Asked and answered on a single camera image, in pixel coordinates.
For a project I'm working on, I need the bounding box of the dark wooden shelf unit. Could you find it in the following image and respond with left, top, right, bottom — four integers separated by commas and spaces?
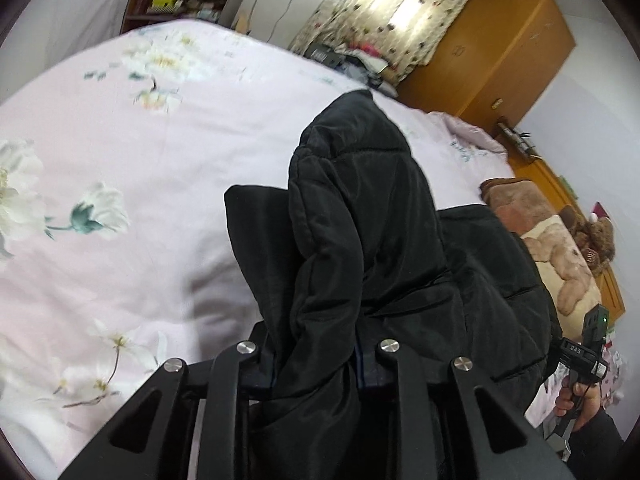
120, 0, 243, 34

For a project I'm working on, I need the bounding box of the wooden headboard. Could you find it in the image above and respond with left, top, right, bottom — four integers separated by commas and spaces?
494, 116, 627, 331

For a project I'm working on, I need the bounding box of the brown bear print blanket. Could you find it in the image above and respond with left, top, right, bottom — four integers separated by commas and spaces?
480, 179, 601, 341

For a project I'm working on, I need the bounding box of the black puffer jacket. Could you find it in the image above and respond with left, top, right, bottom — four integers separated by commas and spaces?
224, 90, 561, 479

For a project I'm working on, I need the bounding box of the orange wooden wardrobe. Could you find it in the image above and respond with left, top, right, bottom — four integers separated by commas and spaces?
397, 0, 576, 133

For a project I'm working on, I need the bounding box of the pink floral bed cover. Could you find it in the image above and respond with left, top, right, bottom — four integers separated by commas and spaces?
0, 18, 516, 478

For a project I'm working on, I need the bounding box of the clothes pile by window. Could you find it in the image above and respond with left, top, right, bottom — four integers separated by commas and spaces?
304, 41, 398, 99

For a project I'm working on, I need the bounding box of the heart pattern curtain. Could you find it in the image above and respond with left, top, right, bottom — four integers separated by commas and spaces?
288, 0, 469, 84

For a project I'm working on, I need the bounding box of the brown teddy bear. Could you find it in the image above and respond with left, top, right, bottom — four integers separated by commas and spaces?
560, 205, 615, 278

